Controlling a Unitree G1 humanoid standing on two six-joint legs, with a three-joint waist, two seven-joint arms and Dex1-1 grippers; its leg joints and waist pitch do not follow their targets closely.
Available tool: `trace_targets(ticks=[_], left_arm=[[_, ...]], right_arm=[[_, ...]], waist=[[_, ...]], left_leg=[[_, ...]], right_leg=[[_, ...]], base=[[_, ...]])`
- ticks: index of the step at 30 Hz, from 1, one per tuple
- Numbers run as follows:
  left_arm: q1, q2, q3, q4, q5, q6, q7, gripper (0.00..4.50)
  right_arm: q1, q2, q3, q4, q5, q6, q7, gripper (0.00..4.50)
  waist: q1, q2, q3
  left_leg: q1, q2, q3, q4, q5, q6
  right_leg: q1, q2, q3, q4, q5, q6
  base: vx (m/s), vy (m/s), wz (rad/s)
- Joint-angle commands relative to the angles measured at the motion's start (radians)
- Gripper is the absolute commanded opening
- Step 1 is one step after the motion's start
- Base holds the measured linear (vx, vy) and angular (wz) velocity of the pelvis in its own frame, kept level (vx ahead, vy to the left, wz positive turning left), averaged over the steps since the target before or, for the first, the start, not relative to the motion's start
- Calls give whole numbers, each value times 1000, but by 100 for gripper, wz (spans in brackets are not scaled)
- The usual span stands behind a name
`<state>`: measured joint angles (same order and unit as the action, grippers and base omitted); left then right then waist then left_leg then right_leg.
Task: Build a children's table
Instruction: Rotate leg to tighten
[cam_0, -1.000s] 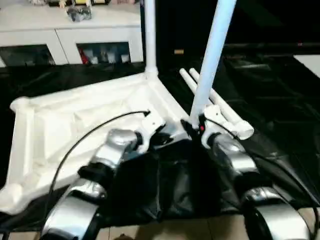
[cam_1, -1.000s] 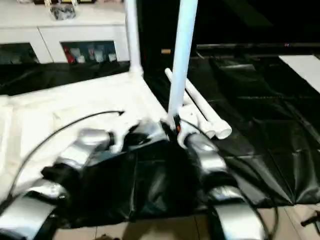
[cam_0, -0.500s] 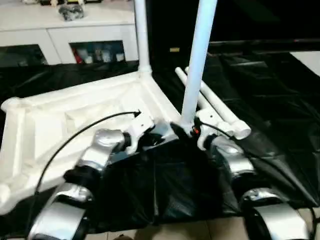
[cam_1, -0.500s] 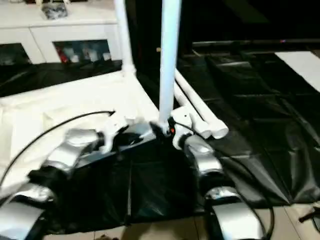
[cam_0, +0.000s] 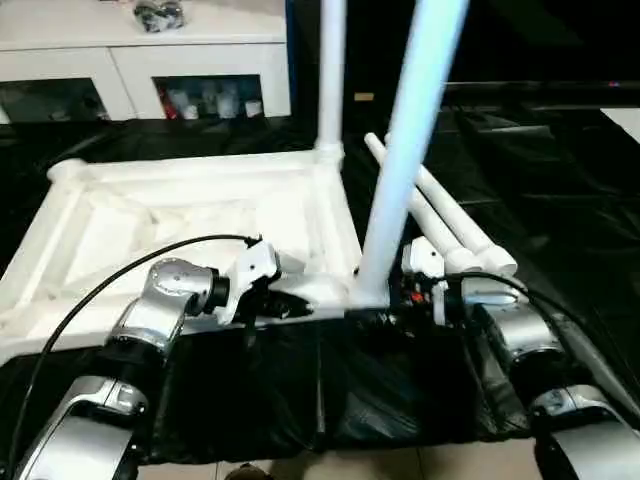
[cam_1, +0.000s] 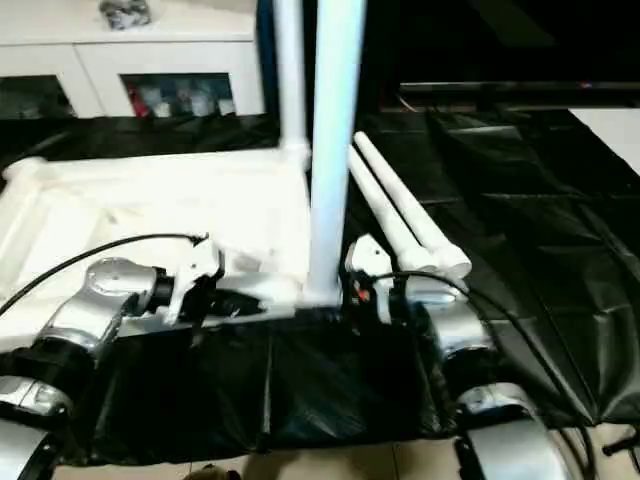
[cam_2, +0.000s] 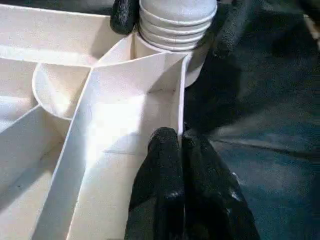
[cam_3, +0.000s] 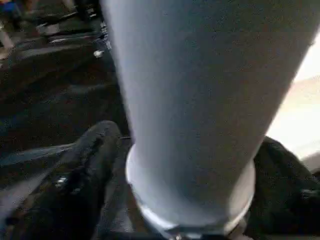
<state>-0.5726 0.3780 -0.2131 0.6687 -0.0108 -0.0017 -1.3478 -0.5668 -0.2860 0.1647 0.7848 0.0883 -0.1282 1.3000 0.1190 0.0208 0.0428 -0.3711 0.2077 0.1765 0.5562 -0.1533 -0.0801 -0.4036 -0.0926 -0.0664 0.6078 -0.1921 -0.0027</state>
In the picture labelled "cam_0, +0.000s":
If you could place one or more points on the white plastic table top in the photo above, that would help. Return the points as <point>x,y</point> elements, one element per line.
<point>175,200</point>

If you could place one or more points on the flat white board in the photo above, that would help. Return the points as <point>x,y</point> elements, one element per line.
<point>625,125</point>

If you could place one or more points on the small tan label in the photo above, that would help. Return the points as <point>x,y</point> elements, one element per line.
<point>364,96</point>

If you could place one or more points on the white cabinet with glass doors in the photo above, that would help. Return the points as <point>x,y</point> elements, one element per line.
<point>100,60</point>

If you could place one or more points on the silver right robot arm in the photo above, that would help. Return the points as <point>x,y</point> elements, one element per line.
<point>520,325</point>

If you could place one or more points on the long black bar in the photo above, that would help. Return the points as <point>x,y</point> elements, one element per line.
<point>540,92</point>

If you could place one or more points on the black mat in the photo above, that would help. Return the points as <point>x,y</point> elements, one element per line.
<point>550,200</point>

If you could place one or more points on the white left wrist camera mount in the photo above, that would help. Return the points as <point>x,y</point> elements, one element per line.
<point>250,265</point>

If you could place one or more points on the black plastic bag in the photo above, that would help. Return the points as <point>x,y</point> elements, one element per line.
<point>159,14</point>

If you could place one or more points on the white plastic table leg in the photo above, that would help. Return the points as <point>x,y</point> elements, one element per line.
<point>332,75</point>
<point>435,220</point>
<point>415,100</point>
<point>470,220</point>

